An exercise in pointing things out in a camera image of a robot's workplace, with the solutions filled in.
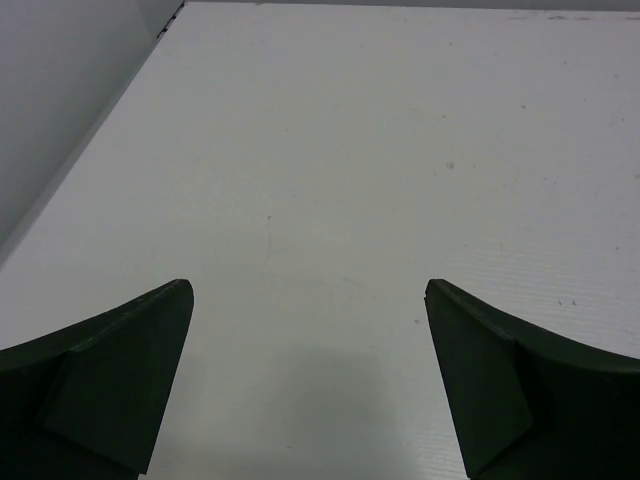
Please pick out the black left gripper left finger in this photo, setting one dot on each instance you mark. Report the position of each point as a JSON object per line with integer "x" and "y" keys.
{"x": 88, "y": 401}

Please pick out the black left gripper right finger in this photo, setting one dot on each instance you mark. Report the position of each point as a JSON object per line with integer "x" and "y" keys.
{"x": 527, "y": 403}

